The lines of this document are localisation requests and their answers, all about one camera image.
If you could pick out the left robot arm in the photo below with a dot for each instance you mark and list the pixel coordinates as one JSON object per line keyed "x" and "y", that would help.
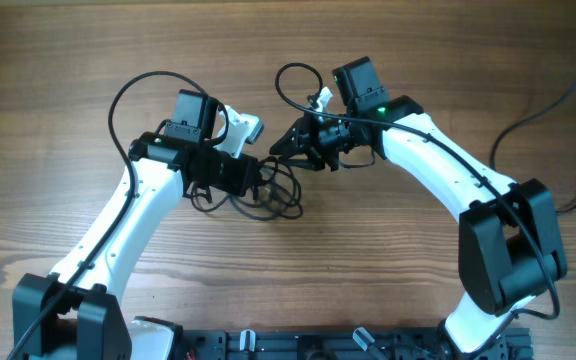
{"x": 74, "y": 312}

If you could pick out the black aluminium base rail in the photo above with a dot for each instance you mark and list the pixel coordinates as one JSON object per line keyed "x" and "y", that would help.
{"x": 399, "y": 344}

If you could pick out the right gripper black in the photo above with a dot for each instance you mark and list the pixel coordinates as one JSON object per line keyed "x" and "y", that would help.
{"x": 307, "y": 142}

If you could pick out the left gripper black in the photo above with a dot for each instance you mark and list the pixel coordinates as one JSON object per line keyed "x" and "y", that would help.
{"x": 246, "y": 173}

